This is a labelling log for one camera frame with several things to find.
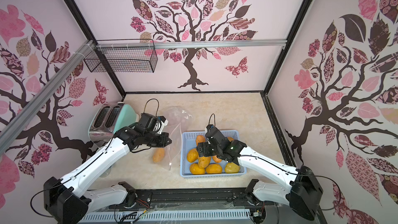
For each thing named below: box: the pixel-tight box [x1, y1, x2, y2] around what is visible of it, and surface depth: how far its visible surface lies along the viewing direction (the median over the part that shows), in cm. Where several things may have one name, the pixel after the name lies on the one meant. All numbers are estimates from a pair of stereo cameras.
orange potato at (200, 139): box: [195, 134, 206, 147], surface depth 91 cm
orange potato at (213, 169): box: [205, 163, 223, 175], surface depth 80 cm
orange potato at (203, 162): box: [197, 156, 211, 169], surface depth 77 cm
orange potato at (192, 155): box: [186, 148, 199, 163], surface depth 85 cm
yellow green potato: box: [224, 161, 240, 174], surface depth 81 cm
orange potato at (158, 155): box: [152, 147, 165, 164], surface depth 85 cm
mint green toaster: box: [88, 102, 138, 147], surface depth 87 cm
